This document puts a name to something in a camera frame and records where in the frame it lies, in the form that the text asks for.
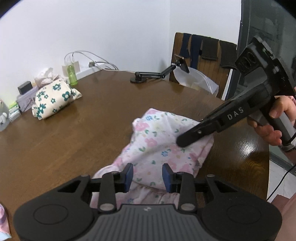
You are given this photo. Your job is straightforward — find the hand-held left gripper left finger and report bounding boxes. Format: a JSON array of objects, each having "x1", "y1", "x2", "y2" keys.
[{"x1": 57, "y1": 163, "x2": 134, "y2": 213}]

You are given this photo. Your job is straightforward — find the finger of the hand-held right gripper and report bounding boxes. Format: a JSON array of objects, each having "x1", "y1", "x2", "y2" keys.
[{"x1": 176, "y1": 118, "x2": 220, "y2": 148}]

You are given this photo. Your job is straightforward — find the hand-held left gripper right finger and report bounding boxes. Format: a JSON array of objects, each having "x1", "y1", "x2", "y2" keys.
[{"x1": 162, "y1": 163, "x2": 240, "y2": 213}]

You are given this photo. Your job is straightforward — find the pink floral garment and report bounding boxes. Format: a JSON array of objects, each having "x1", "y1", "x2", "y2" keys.
[{"x1": 90, "y1": 108, "x2": 214, "y2": 206}]

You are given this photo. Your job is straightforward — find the person's right hand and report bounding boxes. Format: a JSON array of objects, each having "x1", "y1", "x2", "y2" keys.
[{"x1": 247, "y1": 95, "x2": 296, "y2": 147}]

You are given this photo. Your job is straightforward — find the dark brown cloth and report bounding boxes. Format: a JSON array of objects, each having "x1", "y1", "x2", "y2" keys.
[
  {"x1": 200, "y1": 37, "x2": 220, "y2": 61},
  {"x1": 219, "y1": 40, "x2": 238, "y2": 69}
]

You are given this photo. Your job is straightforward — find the wooden chair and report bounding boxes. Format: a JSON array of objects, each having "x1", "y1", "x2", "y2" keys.
[{"x1": 169, "y1": 32, "x2": 239, "y2": 100}]

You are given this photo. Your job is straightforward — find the clear plastic bag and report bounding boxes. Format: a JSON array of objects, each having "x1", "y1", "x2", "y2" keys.
[{"x1": 173, "y1": 67, "x2": 219, "y2": 94}]

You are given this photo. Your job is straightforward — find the long navy cloth strip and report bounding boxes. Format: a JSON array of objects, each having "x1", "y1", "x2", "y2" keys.
[{"x1": 191, "y1": 34, "x2": 204, "y2": 70}]

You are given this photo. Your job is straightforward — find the short navy cloth strip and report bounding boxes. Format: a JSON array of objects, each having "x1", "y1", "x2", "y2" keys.
[{"x1": 181, "y1": 33, "x2": 191, "y2": 59}]

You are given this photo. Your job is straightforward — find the cream green floral cloth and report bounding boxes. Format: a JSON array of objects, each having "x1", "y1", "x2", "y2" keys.
[{"x1": 31, "y1": 78, "x2": 82, "y2": 120}]

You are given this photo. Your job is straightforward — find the white power strip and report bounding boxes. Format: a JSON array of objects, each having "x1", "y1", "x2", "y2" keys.
[{"x1": 75, "y1": 65, "x2": 106, "y2": 80}]

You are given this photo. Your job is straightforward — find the green spray bottle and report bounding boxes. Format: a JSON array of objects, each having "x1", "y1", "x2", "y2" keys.
[{"x1": 67, "y1": 60, "x2": 78, "y2": 86}]

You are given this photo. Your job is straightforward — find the person's pink clothing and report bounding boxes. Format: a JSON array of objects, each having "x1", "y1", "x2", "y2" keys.
[{"x1": 270, "y1": 192, "x2": 296, "y2": 241}]

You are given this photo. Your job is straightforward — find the lavender grey box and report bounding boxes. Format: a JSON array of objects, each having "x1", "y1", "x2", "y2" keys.
[{"x1": 16, "y1": 87, "x2": 39, "y2": 113}]

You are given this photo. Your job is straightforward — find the crumpled white tissue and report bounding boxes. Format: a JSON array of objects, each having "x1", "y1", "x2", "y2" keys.
[{"x1": 34, "y1": 67, "x2": 61, "y2": 88}]

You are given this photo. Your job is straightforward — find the light blue lilac garment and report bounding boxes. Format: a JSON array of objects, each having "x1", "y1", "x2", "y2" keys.
[{"x1": 0, "y1": 203, "x2": 12, "y2": 240}]

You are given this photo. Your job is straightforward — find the green white small boxes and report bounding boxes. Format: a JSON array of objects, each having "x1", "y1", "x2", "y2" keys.
[{"x1": 9, "y1": 102, "x2": 20, "y2": 122}]

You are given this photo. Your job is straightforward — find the small black box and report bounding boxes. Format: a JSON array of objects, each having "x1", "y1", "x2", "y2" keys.
[{"x1": 18, "y1": 81, "x2": 33, "y2": 95}]

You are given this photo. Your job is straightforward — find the white robot toy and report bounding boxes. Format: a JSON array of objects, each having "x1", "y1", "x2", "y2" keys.
[{"x1": 0, "y1": 99, "x2": 10, "y2": 132}]

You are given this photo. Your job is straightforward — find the black cable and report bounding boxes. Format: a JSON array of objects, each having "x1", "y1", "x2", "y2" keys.
[{"x1": 266, "y1": 164, "x2": 296, "y2": 202}]

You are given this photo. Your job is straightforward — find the grey plug with cable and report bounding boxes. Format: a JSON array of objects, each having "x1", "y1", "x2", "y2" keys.
[{"x1": 88, "y1": 61, "x2": 139, "y2": 74}]

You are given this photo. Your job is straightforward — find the white charger cable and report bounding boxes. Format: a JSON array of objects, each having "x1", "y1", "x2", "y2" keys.
[{"x1": 64, "y1": 51, "x2": 121, "y2": 71}]

